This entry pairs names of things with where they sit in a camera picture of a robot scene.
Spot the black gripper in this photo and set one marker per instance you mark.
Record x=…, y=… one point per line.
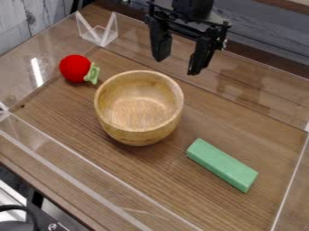
x=191, y=19

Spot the wooden bowl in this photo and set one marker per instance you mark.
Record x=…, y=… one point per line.
x=138, y=105

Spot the red plush tomato toy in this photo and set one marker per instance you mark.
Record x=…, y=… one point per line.
x=78, y=69

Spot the green rectangular block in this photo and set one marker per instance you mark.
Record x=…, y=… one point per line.
x=227, y=168

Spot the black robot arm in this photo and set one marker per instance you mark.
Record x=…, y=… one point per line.
x=190, y=19

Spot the clear acrylic front barrier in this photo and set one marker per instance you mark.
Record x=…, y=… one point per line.
x=95, y=196

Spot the clear acrylic corner bracket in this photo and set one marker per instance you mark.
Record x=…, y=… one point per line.
x=98, y=34

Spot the black table leg bracket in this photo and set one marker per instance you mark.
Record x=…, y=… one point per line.
x=52, y=218

